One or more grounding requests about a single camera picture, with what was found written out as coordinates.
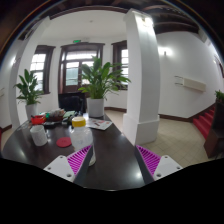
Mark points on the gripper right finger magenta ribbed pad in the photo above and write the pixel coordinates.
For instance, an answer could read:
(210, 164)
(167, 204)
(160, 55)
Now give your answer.
(154, 167)

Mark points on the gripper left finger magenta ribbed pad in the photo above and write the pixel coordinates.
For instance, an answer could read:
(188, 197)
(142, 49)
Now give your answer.
(73, 167)

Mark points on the clear bottle with yellow cap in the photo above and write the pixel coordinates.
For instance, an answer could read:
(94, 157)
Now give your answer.
(81, 136)

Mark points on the white square pillar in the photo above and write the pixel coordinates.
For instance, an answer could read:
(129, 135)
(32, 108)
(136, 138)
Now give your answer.
(140, 122)

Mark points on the white ceramic mug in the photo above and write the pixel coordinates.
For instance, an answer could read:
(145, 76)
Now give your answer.
(38, 135)

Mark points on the printed paper leaflet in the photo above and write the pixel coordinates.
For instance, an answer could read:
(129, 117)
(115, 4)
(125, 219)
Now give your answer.
(98, 124)

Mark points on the basket of assorted items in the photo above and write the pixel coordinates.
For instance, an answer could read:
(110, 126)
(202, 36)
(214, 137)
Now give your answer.
(55, 115)

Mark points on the red container on table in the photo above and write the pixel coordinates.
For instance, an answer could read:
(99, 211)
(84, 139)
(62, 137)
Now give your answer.
(38, 119)

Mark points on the black office chair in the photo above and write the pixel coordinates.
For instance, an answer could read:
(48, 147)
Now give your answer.
(74, 101)

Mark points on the red carpeted stairs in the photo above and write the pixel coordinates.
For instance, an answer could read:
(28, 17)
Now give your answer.
(203, 122)

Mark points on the small potted plant white pot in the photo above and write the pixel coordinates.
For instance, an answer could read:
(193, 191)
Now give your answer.
(28, 93)

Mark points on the large potted plant white pot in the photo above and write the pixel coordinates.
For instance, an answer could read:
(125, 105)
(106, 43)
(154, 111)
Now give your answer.
(103, 78)

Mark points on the left dark-framed window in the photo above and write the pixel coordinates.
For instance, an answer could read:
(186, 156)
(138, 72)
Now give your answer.
(40, 66)

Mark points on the dark-framed window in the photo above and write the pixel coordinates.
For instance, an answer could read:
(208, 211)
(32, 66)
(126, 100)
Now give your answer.
(121, 63)
(40, 66)

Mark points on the dark wooden double door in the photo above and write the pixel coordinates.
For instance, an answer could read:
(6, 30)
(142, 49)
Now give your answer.
(72, 57)

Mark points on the right dark-framed window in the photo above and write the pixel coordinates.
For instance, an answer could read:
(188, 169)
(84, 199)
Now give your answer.
(121, 63)

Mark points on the green exit sign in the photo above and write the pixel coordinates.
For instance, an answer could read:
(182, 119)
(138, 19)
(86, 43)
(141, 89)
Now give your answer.
(76, 41)

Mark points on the wall lamp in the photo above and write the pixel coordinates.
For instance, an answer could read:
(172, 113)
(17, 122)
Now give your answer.
(165, 51)

